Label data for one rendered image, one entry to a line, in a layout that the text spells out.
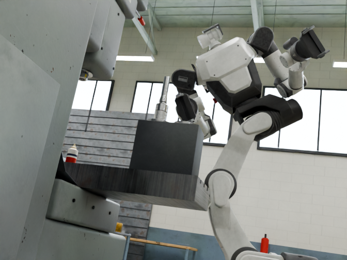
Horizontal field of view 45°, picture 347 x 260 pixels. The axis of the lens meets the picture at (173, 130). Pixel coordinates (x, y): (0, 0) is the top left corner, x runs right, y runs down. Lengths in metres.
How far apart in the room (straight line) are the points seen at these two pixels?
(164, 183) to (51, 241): 0.38
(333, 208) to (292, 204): 0.80
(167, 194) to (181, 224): 7.85
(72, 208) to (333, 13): 9.01
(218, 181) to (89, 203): 0.60
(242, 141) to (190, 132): 0.53
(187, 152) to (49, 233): 0.50
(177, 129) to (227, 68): 0.64
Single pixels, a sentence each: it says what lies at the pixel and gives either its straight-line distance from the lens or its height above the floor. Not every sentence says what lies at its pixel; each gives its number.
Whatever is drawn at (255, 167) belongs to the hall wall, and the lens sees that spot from 9.14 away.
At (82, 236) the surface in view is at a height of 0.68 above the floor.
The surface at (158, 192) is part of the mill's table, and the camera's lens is 1.33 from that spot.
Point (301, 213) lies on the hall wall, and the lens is 8.95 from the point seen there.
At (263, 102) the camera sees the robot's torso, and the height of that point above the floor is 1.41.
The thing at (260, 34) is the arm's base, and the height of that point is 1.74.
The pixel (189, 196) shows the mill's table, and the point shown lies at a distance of 1.30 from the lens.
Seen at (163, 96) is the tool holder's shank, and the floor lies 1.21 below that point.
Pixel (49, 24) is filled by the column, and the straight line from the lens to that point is 1.12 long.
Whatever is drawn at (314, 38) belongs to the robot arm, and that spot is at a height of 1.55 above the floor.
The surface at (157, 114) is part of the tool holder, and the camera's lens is 1.49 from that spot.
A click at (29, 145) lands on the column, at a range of 1.05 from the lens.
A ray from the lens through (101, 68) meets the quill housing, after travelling 1.67.
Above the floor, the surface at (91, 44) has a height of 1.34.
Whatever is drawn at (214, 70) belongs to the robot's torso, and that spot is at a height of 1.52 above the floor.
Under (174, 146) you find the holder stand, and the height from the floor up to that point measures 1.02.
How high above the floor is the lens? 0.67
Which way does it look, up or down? 17 degrees up
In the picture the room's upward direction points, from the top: 9 degrees clockwise
